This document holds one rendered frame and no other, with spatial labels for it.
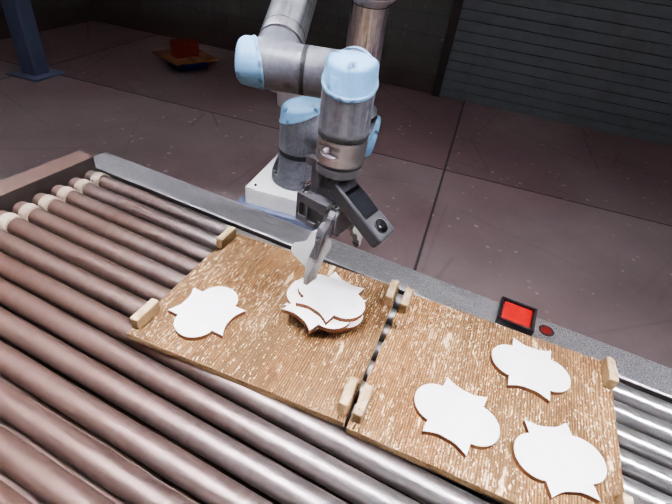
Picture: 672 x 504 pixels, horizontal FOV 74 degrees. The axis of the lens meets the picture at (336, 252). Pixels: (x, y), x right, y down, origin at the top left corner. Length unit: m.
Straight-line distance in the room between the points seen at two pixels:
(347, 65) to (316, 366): 0.48
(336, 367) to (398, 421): 0.14
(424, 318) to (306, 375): 0.28
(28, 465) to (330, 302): 0.50
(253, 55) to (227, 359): 0.49
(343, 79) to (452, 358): 0.53
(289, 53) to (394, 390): 0.56
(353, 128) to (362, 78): 0.07
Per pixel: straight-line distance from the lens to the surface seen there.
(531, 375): 0.89
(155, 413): 0.78
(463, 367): 0.86
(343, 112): 0.63
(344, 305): 0.83
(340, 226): 0.72
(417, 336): 0.88
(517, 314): 1.02
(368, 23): 1.08
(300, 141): 1.21
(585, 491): 0.81
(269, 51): 0.74
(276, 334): 0.83
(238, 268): 0.97
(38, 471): 0.78
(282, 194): 1.25
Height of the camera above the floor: 1.56
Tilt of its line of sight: 38 degrees down
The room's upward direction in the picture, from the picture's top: 8 degrees clockwise
